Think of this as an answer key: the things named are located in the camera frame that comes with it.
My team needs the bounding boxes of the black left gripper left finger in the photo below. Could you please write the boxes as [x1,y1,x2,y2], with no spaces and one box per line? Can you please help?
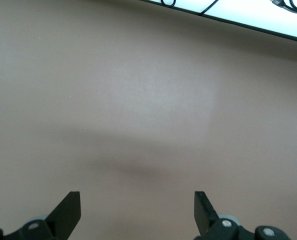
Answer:
[0,191,82,240]

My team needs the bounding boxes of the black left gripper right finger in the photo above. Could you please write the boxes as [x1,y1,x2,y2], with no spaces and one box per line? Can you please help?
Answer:
[193,191,293,240]

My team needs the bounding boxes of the brown table cover mat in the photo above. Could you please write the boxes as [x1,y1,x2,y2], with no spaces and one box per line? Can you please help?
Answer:
[0,0,297,240]

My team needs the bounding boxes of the black cables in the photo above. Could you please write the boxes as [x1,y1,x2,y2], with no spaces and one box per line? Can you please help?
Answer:
[138,0,297,45]

